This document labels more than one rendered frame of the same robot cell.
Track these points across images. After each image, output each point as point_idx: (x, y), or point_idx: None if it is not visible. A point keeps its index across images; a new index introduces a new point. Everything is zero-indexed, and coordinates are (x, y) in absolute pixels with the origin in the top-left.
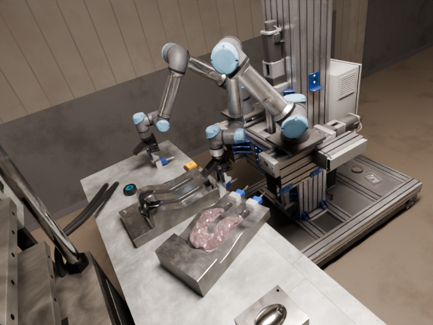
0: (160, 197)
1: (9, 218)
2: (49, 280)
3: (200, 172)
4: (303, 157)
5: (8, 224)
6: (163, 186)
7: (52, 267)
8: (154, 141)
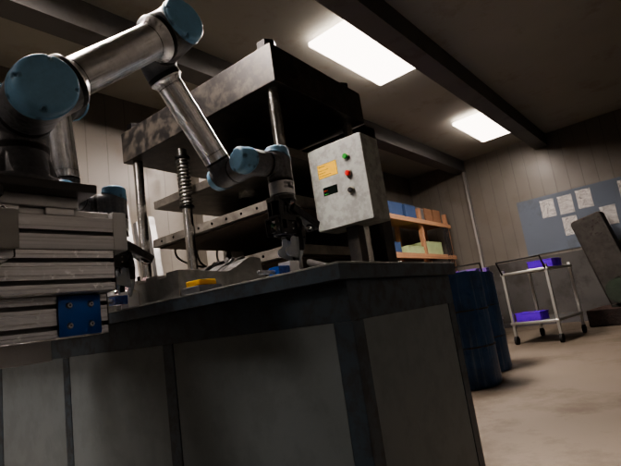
0: (216, 267)
1: (264, 201)
2: (256, 253)
3: (153, 256)
4: None
5: (259, 202)
6: (225, 270)
7: (273, 257)
8: (271, 213)
